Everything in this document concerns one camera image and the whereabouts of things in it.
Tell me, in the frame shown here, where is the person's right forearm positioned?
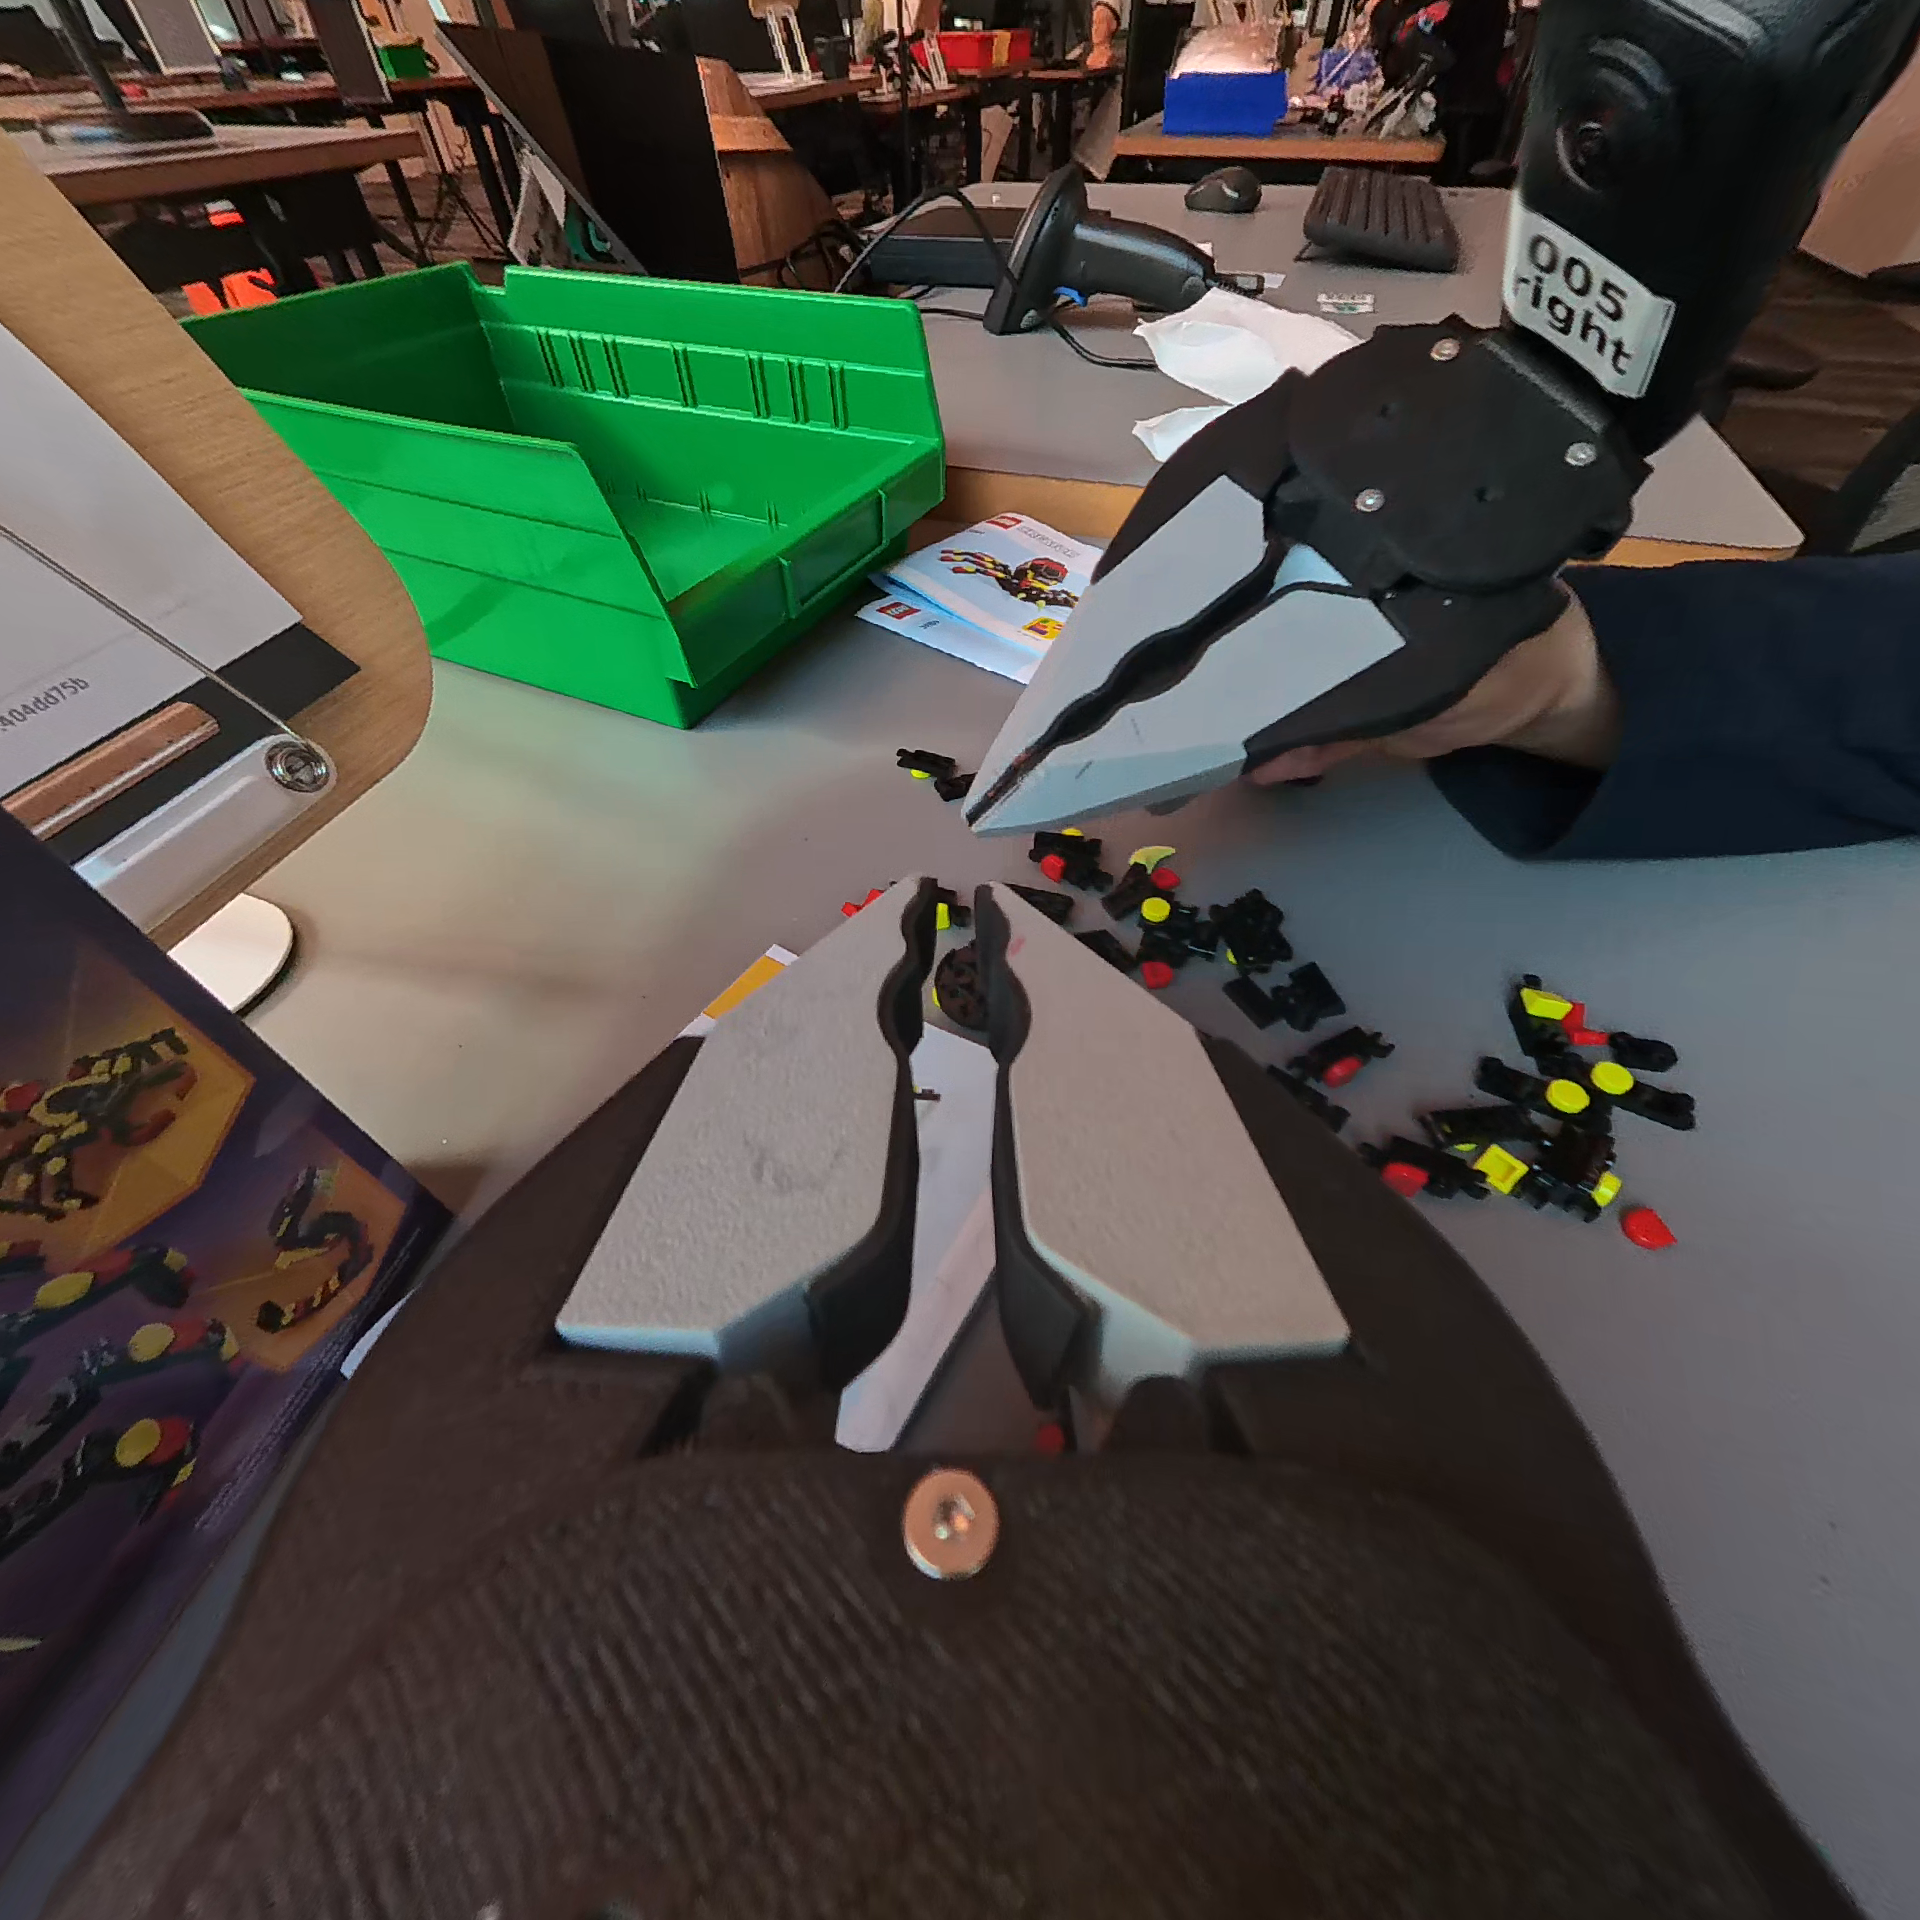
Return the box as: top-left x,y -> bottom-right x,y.
1426,548 -> 1920,867

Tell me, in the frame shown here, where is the black barcode scanner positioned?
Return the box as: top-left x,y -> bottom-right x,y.
855,167 -> 1217,339

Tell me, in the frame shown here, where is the pile of lego pieces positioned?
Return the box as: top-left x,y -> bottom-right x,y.
843,744 -> 1702,1257

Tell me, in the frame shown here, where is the green plastic bin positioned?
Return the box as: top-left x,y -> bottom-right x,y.
179,263 -> 950,731

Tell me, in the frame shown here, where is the black keyboard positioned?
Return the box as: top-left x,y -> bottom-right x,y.
1298,167 -> 1467,278

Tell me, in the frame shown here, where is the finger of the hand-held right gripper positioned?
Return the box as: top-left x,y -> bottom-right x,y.
962,475 -> 1269,821
976,537 -> 1417,836

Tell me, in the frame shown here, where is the person's right hand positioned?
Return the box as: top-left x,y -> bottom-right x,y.
1249,586 -> 1624,798

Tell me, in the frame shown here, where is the open spider instruction booklet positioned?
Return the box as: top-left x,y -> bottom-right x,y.
692,946 -> 1006,1458

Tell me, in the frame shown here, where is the closed instruction booklet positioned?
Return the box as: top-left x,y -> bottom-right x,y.
855,511 -> 1106,687

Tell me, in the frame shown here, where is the crumpled white paper bag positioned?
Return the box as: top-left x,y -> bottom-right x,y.
1128,288 -> 1375,468

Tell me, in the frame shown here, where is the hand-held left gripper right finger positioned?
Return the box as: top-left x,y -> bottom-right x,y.
968,891 -> 1357,1436

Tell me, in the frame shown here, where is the purple lego set box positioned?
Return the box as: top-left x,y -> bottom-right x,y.
0,809 -> 458,1802

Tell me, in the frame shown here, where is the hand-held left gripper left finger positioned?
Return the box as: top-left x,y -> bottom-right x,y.
557,886 -> 956,1402

